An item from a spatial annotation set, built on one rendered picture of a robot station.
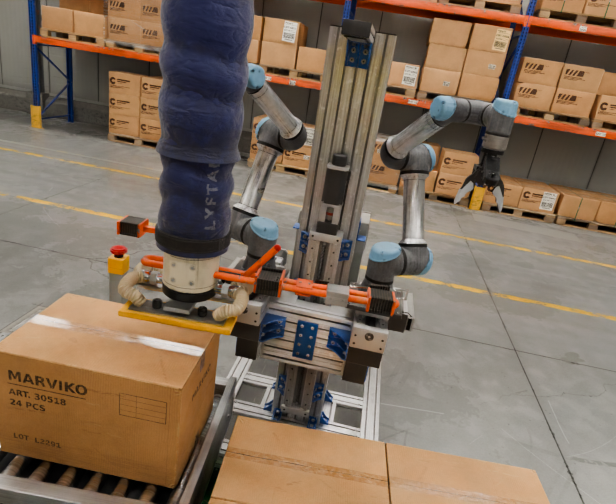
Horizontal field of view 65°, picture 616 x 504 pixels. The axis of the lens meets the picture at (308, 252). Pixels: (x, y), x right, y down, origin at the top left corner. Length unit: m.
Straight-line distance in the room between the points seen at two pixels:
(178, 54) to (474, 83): 7.42
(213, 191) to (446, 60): 7.29
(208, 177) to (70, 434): 0.95
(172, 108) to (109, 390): 0.85
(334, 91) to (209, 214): 0.81
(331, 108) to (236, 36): 0.74
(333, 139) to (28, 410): 1.43
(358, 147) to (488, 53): 6.68
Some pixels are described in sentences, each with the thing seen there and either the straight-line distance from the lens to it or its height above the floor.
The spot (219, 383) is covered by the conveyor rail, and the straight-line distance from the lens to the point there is 2.12.
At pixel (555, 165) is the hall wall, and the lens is 10.32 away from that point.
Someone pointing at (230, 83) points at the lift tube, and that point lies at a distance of 1.32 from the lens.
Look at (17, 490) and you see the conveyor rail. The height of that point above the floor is 0.59.
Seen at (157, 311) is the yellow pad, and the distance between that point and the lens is 1.52.
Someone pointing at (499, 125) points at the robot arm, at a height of 1.80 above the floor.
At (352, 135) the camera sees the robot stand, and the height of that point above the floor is 1.65.
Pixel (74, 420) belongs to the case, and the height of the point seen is 0.75.
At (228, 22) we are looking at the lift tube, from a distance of 1.31.
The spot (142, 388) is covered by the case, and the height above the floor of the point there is 0.92.
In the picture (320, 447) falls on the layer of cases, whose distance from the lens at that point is 1.98.
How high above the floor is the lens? 1.89
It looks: 21 degrees down
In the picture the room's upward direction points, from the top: 9 degrees clockwise
